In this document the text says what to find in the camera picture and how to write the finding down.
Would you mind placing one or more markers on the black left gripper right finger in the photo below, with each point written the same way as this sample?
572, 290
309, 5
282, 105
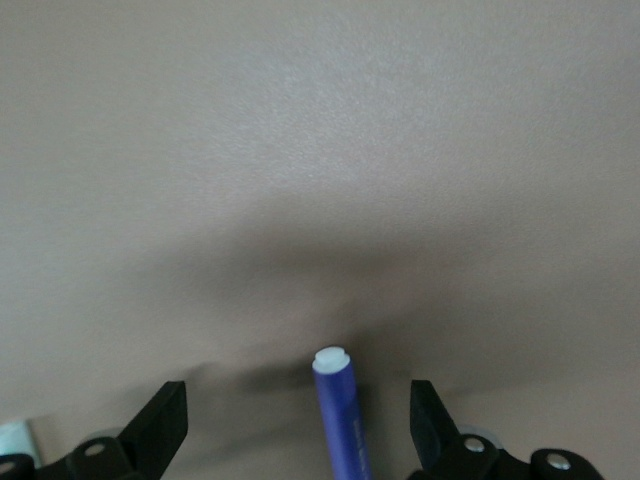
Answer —
435, 430

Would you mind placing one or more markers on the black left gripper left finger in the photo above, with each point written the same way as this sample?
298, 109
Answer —
150, 440

